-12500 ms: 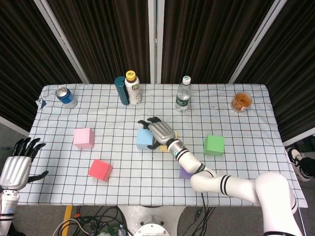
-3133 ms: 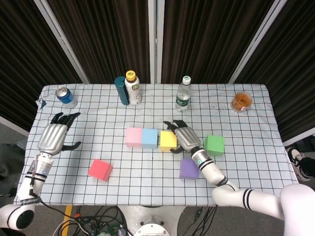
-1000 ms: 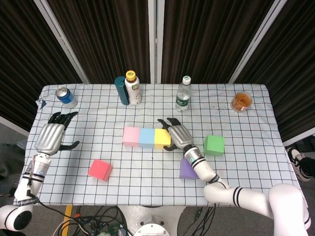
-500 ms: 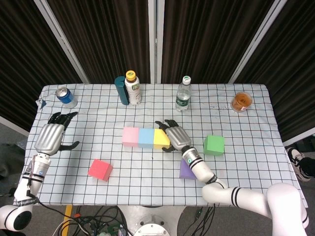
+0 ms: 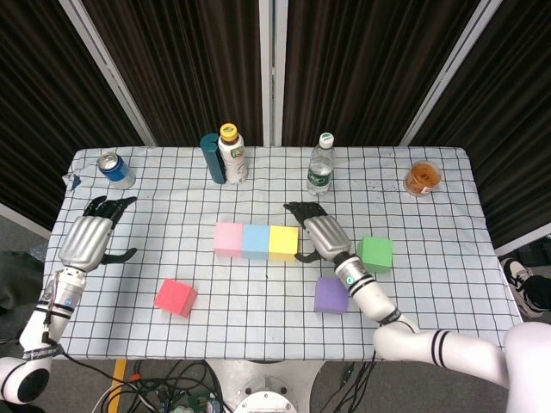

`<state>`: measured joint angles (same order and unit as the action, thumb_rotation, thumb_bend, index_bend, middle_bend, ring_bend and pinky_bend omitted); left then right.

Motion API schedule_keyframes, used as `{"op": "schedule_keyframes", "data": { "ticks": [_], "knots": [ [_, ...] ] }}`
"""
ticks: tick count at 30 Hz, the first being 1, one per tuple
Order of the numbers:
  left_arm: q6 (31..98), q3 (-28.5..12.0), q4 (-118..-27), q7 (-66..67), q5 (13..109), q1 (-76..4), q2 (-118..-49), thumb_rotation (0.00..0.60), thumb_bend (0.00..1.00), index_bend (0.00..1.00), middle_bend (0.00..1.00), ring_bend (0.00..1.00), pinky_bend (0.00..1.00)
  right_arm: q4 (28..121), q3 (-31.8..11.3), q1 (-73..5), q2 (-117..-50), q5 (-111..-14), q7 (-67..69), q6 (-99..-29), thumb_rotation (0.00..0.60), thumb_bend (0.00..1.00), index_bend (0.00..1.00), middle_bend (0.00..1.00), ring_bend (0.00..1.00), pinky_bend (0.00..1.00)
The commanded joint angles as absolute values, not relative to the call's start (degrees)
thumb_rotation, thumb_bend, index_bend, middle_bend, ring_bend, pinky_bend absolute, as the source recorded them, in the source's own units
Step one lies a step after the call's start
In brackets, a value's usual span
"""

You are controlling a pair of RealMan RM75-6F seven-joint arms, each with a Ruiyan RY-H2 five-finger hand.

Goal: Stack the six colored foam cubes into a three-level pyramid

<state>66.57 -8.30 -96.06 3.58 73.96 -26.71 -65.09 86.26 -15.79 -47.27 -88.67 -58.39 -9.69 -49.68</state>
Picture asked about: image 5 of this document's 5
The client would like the pink foam cube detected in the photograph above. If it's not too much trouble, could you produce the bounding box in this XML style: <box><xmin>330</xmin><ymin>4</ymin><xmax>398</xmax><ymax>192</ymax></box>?
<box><xmin>214</xmin><ymin>222</ymin><xmax>245</xmax><ymax>259</ymax></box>

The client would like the white drink bottle yellow cap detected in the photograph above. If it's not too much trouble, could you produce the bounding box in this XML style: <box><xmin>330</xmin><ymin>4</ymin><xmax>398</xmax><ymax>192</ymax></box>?
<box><xmin>217</xmin><ymin>123</ymin><xmax>250</xmax><ymax>186</ymax></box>

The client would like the blue silver soda can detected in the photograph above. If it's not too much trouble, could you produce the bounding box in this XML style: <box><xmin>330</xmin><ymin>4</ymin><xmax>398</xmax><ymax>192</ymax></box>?
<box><xmin>96</xmin><ymin>151</ymin><xmax>137</xmax><ymax>190</ymax></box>

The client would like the red foam cube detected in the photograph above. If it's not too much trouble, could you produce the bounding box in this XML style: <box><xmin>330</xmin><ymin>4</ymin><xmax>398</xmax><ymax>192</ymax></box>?
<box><xmin>153</xmin><ymin>278</ymin><xmax>199</xmax><ymax>318</ymax></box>

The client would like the clear water bottle green label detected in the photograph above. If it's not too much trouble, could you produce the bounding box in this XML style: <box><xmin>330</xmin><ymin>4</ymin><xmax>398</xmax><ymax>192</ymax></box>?
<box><xmin>306</xmin><ymin>132</ymin><xmax>337</xmax><ymax>196</ymax></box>

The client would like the yellow foam cube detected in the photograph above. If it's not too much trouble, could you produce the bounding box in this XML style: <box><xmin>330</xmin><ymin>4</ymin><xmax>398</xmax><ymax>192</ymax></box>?
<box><xmin>268</xmin><ymin>225</ymin><xmax>300</xmax><ymax>263</ymax></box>

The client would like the yellow floor tape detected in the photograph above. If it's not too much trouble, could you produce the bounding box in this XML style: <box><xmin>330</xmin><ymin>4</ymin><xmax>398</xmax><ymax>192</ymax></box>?
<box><xmin>110</xmin><ymin>359</ymin><xmax>128</xmax><ymax>401</ymax></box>

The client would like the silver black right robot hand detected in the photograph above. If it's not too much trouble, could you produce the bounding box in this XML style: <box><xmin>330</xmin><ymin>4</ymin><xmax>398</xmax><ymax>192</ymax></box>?
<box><xmin>282</xmin><ymin>201</ymin><xmax>361</xmax><ymax>264</ymax></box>

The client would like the purple foam cube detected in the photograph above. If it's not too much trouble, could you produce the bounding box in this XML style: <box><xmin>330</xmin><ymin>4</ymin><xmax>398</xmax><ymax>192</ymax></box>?
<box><xmin>313</xmin><ymin>277</ymin><xmax>350</xmax><ymax>315</ymax></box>

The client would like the dark partition panel white frame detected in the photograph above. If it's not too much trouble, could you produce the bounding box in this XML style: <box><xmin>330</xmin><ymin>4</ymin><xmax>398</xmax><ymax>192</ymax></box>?
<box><xmin>408</xmin><ymin>0</ymin><xmax>551</xmax><ymax>253</ymax></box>
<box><xmin>273</xmin><ymin>0</ymin><xmax>492</xmax><ymax>147</ymax></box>
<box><xmin>71</xmin><ymin>0</ymin><xmax>275</xmax><ymax>147</ymax></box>
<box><xmin>0</xmin><ymin>0</ymin><xmax>150</xmax><ymax>244</ymax></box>

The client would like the green foam cube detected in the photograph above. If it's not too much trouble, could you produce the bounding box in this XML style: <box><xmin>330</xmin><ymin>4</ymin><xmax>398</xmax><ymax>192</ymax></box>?
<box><xmin>356</xmin><ymin>235</ymin><xmax>394</xmax><ymax>274</ymax></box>

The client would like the white floor cable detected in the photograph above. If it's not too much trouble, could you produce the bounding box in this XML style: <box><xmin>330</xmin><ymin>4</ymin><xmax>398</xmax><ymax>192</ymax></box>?
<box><xmin>92</xmin><ymin>382</ymin><xmax>152</xmax><ymax>413</ymax></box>

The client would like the black floor cable bundle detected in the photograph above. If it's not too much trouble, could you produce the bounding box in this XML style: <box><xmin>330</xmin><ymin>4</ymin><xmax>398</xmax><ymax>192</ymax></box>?
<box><xmin>90</xmin><ymin>360</ymin><xmax>229</xmax><ymax>413</ymax></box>
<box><xmin>331</xmin><ymin>360</ymin><xmax>380</xmax><ymax>413</ymax></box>

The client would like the white black checkered tablecloth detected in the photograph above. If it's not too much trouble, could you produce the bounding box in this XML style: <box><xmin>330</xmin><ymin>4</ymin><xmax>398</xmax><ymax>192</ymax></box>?
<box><xmin>26</xmin><ymin>145</ymin><xmax>524</xmax><ymax>361</ymax></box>

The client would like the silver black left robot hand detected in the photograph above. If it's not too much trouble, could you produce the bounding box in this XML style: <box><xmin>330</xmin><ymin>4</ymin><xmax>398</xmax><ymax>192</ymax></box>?
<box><xmin>58</xmin><ymin>195</ymin><xmax>139</xmax><ymax>273</ymax></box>

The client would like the teal box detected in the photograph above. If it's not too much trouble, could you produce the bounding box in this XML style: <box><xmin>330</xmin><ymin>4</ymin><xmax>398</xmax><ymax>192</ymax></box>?
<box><xmin>199</xmin><ymin>133</ymin><xmax>227</xmax><ymax>185</ymax></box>

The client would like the light blue foam cube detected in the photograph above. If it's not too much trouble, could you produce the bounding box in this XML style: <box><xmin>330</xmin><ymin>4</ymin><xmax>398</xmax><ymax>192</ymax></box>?
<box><xmin>241</xmin><ymin>224</ymin><xmax>272</xmax><ymax>262</ymax></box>

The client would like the white silver robot base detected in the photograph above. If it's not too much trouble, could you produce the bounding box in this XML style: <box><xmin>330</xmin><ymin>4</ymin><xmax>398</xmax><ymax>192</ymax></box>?
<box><xmin>206</xmin><ymin>359</ymin><xmax>326</xmax><ymax>413</ymax></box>

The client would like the green circuit board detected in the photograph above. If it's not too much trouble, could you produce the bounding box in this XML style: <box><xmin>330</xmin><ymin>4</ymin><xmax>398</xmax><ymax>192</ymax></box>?
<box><xmin>183</xmin><ymin>391</ymin><xmax>216</xmax><ymax>413</ymax></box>

